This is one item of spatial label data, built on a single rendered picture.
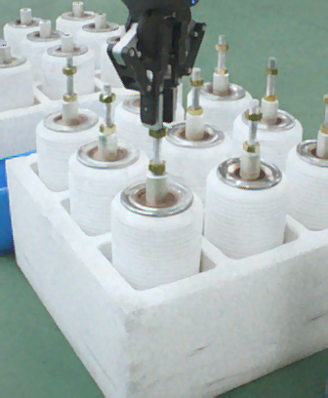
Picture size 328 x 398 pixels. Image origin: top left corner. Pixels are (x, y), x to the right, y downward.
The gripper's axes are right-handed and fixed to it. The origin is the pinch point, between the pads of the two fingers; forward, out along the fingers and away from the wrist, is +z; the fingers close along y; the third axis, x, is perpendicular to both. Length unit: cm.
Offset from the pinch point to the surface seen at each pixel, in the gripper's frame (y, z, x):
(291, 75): 115, 35, 39
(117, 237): -4.5, 13.3, 1.7
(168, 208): -1.4, 9.9, -2.3
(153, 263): -4.0, 15.1, -2.5
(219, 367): 0.6, 30.2, -8.6
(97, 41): 45, 12, 48
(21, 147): 19, 23, 43
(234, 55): 121, 35, 61
